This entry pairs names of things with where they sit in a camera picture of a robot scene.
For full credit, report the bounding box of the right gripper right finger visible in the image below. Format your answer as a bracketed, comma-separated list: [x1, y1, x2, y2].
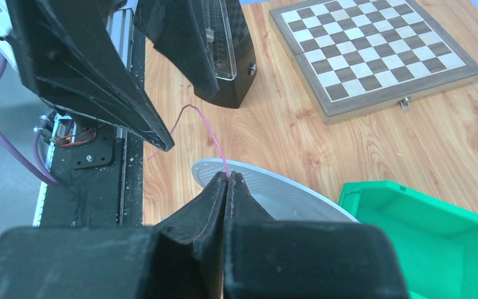
[223, 172, 408, 298]

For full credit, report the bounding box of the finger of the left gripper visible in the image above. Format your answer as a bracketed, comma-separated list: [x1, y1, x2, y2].
[6, 1, 174, 151]
[133, 0, 219, 100]

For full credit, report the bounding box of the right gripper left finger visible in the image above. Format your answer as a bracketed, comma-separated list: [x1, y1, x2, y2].
[0, 172, 228, 298]

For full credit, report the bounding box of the grey cable spool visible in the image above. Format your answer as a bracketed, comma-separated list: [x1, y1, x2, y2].
[191, 158, 360, 225]

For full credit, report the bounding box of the thin pink wire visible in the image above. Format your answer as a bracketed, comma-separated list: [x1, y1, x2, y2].
[147, 103, 231, 180]

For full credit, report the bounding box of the black metronome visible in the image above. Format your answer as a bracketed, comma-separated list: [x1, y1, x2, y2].
[194, 1, 256, 109]

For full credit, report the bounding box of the green plastic bin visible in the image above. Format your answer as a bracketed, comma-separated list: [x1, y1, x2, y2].
[339, 181, 478, 298]

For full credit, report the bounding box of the wooden chessboard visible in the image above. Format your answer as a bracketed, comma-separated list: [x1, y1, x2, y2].
[269, 0, 478, 124]

